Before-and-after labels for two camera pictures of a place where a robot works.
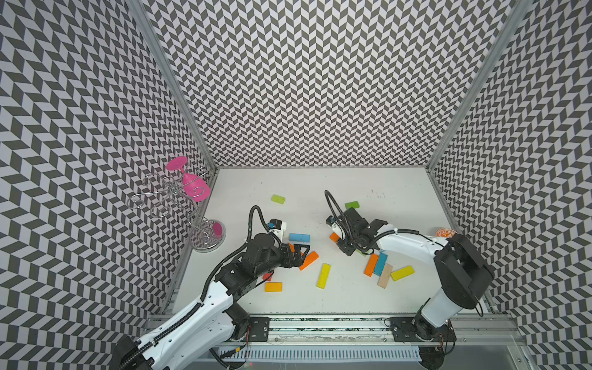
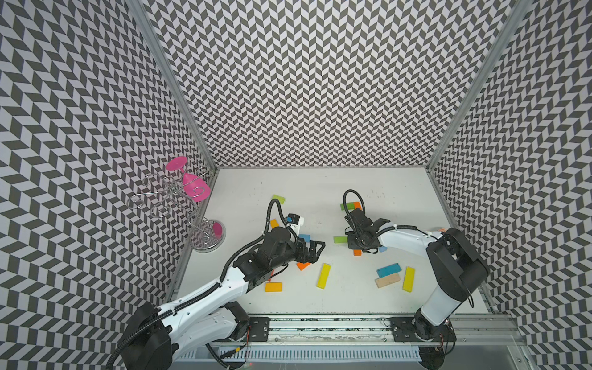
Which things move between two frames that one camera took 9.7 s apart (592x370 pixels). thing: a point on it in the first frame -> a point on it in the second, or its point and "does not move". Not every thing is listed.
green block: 355,204 does not move
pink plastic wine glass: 195,187 does not move
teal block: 380,264 -> 388,270
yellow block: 402,273 -> 408,279
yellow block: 324,274 does not move
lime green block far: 278,199 does not move
